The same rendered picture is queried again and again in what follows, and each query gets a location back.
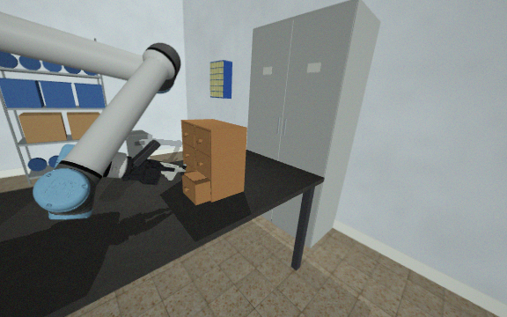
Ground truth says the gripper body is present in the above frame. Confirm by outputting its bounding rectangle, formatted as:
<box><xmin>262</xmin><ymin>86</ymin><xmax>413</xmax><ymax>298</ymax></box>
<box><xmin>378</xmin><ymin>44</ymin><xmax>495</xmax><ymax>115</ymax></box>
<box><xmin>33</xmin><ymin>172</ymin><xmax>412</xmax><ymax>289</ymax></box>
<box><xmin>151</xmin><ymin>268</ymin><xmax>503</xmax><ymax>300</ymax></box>
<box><xmin>122</xmin><ymin>156</ymin><xmax>162</xmax><ymax>185</ymax></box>

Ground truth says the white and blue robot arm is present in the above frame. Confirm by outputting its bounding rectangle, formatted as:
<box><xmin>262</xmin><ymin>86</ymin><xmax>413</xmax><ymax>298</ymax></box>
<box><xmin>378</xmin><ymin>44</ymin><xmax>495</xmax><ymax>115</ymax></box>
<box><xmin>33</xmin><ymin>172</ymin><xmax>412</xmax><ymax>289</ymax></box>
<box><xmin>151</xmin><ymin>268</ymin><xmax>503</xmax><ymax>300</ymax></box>
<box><xmin>0</xmin><ymin>12</ymin><xmax>181</xmax><ymax>219</ymax></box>

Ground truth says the brown wooden drawer front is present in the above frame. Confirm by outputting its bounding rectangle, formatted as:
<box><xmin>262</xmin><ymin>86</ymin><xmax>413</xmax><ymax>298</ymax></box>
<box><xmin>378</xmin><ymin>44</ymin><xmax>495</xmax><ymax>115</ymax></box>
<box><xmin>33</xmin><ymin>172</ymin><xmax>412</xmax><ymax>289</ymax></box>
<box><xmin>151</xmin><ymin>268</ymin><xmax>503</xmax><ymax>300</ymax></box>
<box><xmin>183</xmin><ymin>143</ymin><xmax>195</xmax><ymax>168</ymax></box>
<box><xmin>195</xmin><ymin>127</ymin><xmax>210</xmax><ymax>155</ymax></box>
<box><xmin>195</xmin><ymin>150</ymin><xmax>211</xmax><ymax>179</ymax></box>
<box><xmin>182</xmin><ymin>171</ymin><xmax>211</xmax><ymax>205</ymax></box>
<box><xmin>184</xmin><ymin>162</ymin><xmax>195</xmax><ymax>173</ymax></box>
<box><xmin>182</xmin><ymin>122</ymin><xmax>195</xmax><ymax>147</ymax></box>

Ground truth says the tan wooden chest of drawers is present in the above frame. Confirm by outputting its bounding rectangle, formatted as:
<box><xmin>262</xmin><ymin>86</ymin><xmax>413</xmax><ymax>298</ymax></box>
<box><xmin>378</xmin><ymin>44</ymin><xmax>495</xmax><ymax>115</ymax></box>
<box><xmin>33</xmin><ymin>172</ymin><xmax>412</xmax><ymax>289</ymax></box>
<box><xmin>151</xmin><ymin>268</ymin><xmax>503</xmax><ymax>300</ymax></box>
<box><xmin>181</xmin><ymin>119</ymin><xmax>247</xmax><ymax>203</ymax></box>

